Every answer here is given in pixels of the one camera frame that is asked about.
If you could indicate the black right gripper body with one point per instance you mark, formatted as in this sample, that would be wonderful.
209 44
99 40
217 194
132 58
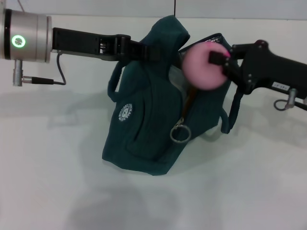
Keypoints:
268 69

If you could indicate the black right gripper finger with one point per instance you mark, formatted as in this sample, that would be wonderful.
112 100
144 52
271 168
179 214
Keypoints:
217 58

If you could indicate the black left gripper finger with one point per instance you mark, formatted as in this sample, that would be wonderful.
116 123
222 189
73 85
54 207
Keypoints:
146 54

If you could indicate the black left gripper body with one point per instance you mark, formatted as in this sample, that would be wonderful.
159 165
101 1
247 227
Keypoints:
81 43

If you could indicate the pink peach toy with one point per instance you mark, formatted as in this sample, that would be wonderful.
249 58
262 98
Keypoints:
199 69

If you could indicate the dark teal fabric lunch bag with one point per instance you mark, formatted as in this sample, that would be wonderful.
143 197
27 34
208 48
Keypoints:
148 107

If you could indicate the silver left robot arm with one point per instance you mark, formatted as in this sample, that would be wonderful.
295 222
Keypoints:
31 36

